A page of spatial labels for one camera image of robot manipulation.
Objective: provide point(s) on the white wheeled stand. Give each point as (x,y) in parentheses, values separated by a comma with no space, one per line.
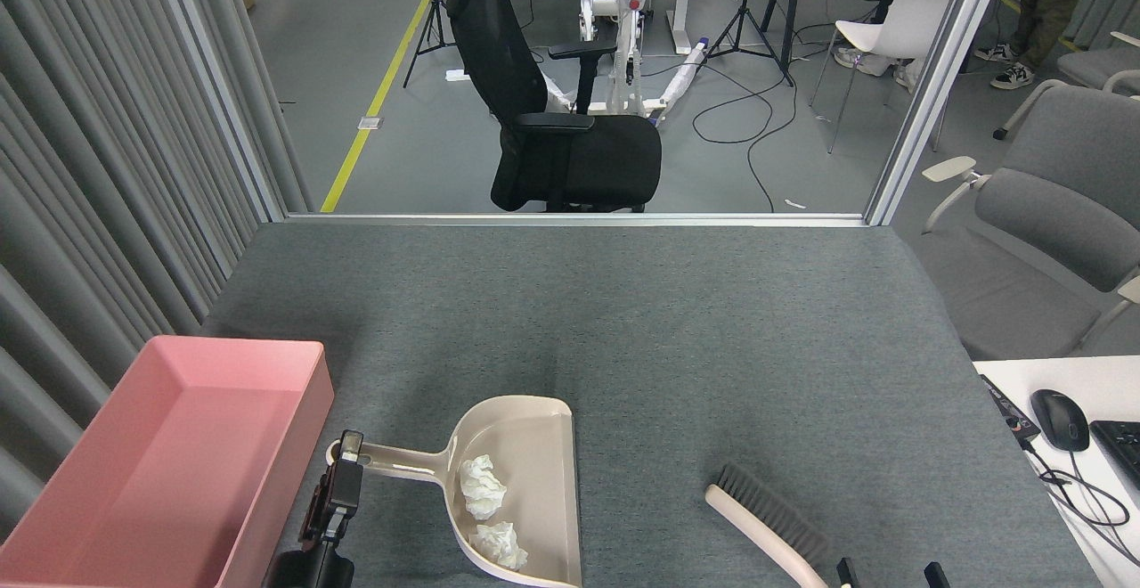
(632,0)

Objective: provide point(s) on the silver floor outlet plate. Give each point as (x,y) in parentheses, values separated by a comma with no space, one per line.
(370,123)

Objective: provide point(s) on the beige plastic dustpan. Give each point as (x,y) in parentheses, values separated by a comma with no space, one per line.
(534,472)

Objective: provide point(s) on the person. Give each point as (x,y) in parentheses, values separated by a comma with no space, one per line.
(859,61)
(1046,0)

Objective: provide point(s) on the white side desk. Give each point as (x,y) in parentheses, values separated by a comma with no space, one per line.
(1082,374)

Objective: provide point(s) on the black tripod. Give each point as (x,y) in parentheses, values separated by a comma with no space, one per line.
(753,0)
(435,9)

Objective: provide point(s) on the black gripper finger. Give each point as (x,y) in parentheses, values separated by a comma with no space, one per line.
(349,485)
(847,575)
(319,517)
(935,577)

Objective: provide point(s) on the black keyboard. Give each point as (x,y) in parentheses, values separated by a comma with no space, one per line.
(1122,450)

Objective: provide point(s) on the grey padded armchair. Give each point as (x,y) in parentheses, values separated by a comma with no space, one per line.
(1060,214)
(1100,62)

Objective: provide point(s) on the black office chair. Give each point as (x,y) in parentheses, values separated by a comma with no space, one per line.
(579,156)

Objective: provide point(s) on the beige hand brush black bristles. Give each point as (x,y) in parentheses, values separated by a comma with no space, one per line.
(766,530)

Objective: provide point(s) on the black computer mouse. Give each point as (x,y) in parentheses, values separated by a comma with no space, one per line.
(1060,419)

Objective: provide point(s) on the small black flat device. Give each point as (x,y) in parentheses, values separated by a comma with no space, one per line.
(1011,410)

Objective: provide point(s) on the pink plastic bin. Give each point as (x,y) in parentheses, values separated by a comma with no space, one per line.
(160,472)

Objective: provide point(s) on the silver frame rail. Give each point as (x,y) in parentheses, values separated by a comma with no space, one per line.
(579,219)

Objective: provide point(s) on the silver frame post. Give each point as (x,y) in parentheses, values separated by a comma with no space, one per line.
(935,80)
(223,89)

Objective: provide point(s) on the grey pleated curtain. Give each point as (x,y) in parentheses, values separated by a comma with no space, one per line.
(80,169)

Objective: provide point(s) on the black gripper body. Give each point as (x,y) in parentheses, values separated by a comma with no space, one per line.
(312,568)

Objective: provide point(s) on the white paper ball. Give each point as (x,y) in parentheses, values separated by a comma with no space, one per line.
(500,545)
(482,485)

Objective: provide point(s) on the white plastic chair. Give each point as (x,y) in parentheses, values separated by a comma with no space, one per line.
(899,31)

